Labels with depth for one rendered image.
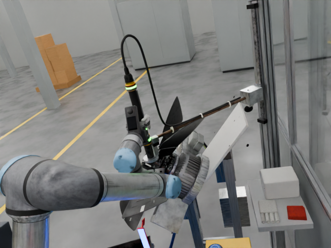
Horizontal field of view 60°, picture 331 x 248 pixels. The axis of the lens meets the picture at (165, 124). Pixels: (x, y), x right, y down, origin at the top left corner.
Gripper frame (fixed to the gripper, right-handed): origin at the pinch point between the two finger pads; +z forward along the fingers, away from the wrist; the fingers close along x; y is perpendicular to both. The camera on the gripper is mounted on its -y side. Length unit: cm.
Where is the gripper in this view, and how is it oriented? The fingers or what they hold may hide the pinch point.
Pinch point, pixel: (141, 115)
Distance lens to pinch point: 125.4
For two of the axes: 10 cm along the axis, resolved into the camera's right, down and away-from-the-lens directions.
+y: 2.2, 8.9, 4.1
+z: 1.1, -4.4, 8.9
